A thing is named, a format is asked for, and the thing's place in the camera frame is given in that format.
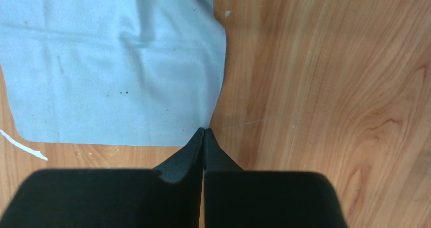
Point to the white paper scrap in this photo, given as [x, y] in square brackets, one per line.
[31, 151]

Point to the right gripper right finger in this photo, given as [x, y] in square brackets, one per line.
[234, 197]

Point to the light blue cleaning cloth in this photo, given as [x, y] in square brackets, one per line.
[116, 72]

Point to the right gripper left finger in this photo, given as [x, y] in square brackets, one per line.
[167, 195]

